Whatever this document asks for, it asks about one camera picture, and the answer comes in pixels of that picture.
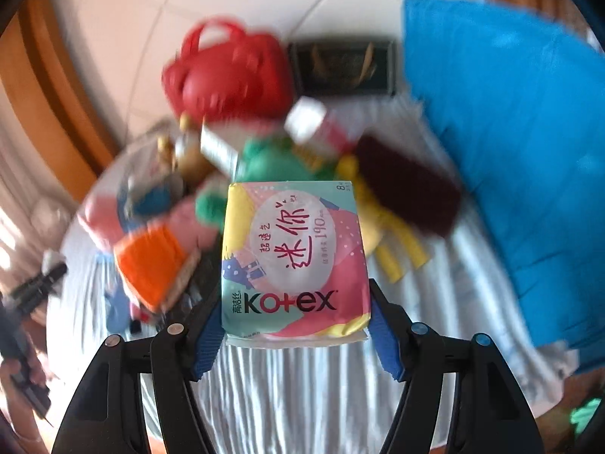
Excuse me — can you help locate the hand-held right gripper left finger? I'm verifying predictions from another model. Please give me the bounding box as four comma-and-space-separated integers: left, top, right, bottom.
51, 288, 228, 454

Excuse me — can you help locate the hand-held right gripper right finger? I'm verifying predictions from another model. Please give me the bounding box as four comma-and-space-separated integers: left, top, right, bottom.
369, 277, 551, 454

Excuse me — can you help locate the colourful sanitary pad pack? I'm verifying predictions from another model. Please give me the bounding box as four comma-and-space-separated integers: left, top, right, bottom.
221, 180, 370, 347

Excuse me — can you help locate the dark maroon cloth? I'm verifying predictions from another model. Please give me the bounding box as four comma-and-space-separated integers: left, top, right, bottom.
352, 135, 464, 237

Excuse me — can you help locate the blue plastic crate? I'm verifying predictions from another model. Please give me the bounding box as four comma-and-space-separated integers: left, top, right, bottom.
402, 0, 605, 374

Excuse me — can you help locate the person's left hand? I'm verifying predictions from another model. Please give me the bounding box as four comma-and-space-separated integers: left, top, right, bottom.
0, 357, 48, 436

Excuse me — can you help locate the beige curtain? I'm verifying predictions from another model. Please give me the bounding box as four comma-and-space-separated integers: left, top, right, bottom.
0, 142, 81, 266

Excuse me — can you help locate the orange soft item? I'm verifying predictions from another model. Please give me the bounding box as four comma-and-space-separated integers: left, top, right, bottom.
113, 224, 202, 313

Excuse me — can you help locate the pink pig plush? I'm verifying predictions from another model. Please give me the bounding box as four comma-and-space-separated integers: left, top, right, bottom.
156, 199, 223, 266

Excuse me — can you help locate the blue plush toy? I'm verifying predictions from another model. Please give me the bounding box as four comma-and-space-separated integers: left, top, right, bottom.
125, 177, 173, 218

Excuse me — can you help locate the brown bear plush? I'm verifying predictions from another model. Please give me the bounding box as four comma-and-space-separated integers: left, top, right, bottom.
158, 113, 211, 180

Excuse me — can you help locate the white and green carton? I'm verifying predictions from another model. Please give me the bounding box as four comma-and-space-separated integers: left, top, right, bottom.
199, 123, 239, 176

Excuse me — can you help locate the white and pink tissue pack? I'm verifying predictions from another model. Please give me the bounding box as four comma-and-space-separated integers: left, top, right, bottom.
284, 96, 355, 152

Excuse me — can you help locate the red bear-face carry case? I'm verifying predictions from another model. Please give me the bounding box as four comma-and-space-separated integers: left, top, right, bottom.
161, 18, 296, 121

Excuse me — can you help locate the black gift box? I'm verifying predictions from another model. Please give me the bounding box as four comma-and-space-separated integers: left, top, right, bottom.
287, 38, 398, 98

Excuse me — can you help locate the yellow plastic ring toy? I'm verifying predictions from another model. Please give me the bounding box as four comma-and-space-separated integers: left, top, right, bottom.
335, 154, 428, 277

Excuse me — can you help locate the wooden wall trim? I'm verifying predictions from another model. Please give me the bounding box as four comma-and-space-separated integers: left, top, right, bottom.
0, 0, 119, 180

